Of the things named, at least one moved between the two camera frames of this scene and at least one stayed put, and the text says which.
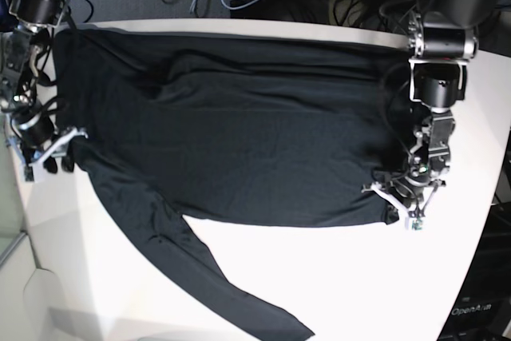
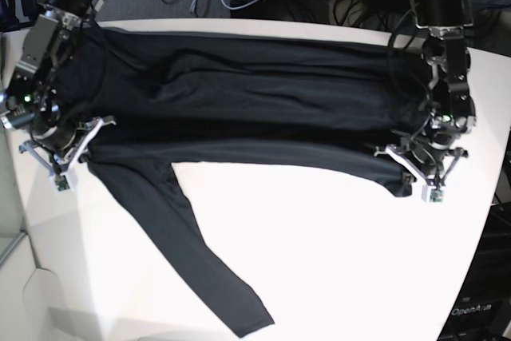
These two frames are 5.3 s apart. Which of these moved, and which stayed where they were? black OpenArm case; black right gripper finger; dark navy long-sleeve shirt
Moved: black right gripper finger; dark navy long-sleeve shirt
Stayed: black OpenArm case
